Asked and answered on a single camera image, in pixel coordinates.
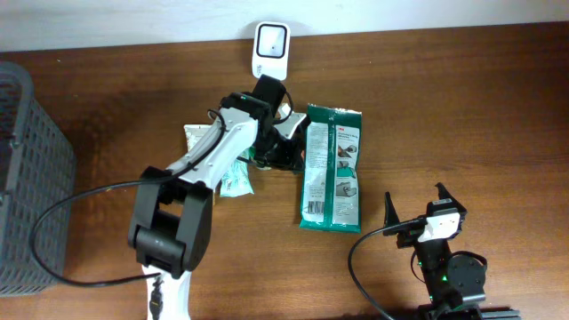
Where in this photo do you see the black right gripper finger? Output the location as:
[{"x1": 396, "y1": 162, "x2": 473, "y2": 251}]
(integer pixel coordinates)
[
  {"x1": 384, "y1": 192, "x2": 400, "y2": 227},
  {"x1": 434, "y1": 182, "x2": 457, "y2": 205}
]

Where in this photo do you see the teal tissue packet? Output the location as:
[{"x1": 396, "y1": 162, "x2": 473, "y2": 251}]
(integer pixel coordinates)
[{"x1": 220, "y1": 160, "x2": 253, "y2": 197}]

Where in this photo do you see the green wipes package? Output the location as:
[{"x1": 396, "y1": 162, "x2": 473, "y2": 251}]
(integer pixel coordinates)
[{"x1": 300, "y1": 104, "x2": 363, "y2": 234}]

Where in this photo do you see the white cream tube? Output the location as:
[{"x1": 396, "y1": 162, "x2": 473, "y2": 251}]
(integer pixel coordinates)
[{"x1": 183, "y1": 124, "x2": 211, "y2": 151}]

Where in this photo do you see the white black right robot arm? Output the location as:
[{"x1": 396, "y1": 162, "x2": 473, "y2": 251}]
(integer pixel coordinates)
[{"x1": 383, "y1": 182, "x2": 521, "y2": 320}]

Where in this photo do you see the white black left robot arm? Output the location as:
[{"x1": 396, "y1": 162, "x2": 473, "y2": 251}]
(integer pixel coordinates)
[{"x1": 127, "y1": 75, "x2": 309, "y2": 319}]

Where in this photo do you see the white barcode scanner box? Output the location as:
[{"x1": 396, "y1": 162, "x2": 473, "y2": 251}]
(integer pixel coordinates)
[{"x1": 252, "y1": 21, "x2": 291, "y2": 81}]

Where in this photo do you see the grey plastic mesh basket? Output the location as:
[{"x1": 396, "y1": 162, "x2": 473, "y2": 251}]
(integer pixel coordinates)
[{"x1": 1, "y1": 61, "x2": 76, "y2": 297}]

